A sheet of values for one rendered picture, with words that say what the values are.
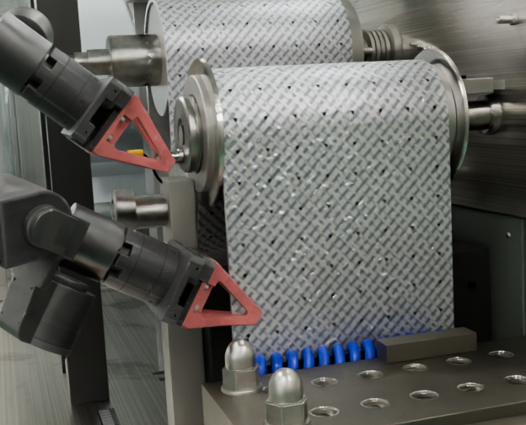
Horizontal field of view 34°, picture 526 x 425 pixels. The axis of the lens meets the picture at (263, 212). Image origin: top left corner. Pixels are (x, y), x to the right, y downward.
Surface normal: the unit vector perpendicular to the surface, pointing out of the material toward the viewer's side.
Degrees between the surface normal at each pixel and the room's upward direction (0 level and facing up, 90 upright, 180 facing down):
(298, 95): 60
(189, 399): 90
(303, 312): 90
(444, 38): 90
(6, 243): 101
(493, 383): 0
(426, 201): 90
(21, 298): 67
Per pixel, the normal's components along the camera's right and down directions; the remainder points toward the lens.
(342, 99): 0.24, -0.33
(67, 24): 0.29, 0.11
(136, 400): -0.05, -0.99
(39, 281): -0.58, -0.33
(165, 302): -0.85, -0.41
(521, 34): -0.95, 0.09
